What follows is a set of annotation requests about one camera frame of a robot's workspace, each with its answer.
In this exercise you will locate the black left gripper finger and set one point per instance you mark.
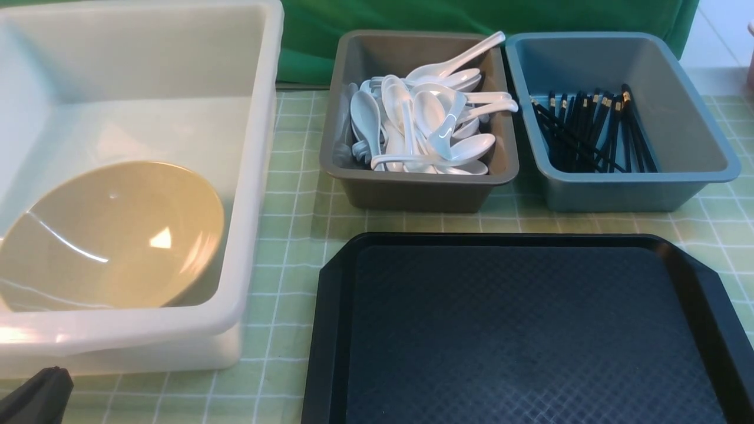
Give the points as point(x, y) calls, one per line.
point(41, 399)

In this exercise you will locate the tan noodle bowl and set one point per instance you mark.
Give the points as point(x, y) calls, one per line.
point(131, 235)

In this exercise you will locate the green checkered table mat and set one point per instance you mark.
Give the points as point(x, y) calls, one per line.
point(306, 218)

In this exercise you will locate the white plastic tub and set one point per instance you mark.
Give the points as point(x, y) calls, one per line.
point(91, 84)

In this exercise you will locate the black serving tray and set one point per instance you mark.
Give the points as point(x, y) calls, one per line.
point(524, 328)

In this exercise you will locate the green backdrop cloth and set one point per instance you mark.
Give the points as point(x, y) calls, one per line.
point(312, 29)

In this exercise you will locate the brown plastic bin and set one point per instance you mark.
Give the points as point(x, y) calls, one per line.
point(363, 54)

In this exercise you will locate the pile of white spoons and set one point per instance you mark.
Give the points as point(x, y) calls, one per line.
point(427, 121)

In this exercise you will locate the bundle of black chopsticks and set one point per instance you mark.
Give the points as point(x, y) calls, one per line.
point(594, 132)

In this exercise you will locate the blue plastic bin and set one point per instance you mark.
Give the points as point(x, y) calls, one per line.
point(689, 146)

